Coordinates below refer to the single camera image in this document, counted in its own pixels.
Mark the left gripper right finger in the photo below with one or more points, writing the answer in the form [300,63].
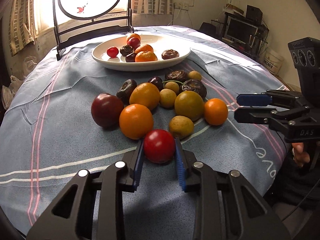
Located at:
[200,179]

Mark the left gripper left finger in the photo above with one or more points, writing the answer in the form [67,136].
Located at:
[122,176]

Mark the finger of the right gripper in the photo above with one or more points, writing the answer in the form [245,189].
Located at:
[270,97]
[262,115]

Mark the orange tangerine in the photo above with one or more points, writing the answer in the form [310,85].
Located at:
[215,112]
[132,35]

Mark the red cherry tomato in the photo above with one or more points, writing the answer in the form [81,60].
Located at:
[159,146]

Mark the large orange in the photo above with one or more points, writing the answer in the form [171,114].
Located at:
[135,121]

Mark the large dark plum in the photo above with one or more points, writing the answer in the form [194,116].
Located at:
[106,110]

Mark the large yellow-green citrus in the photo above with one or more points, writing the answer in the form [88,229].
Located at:
[189,104]

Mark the dark red plum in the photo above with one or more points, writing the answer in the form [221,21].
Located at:
[134,42]

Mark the person right hand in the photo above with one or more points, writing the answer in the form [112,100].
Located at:
[301,157]

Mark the white bucket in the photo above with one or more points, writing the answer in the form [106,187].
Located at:
[272,61]

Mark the computer monitor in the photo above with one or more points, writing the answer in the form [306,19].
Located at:
[240,31]

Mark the dark wrinkled passion fruit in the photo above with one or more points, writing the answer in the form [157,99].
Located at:
[194,85]

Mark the small yellow-green fruit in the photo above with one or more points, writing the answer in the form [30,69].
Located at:
[167,98]

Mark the dark oblong fruit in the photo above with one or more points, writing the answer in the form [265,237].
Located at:
[125,91]

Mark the white oval plate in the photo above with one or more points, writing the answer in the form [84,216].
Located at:
[115,54]

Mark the orange tangerine plate front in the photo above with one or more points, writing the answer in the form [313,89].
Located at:
[145,56]

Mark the orange tangerine on plate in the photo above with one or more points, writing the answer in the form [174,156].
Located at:
[132,35]

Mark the round bird painting screen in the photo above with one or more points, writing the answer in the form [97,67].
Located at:
[78,20]

